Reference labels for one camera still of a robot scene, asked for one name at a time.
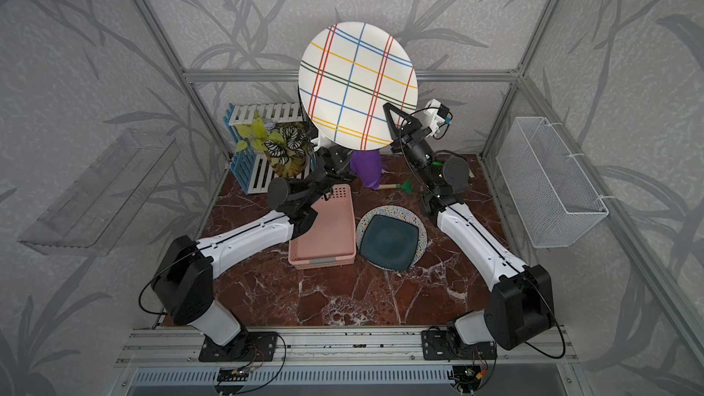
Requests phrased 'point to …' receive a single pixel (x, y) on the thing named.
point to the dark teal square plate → (390, 242)
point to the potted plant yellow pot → (288, 147)
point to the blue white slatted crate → (252, 170)
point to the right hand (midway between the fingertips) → (383, 110)
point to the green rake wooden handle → (405, 185)
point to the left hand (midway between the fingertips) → (362, 152)
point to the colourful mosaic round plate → (382, 210)
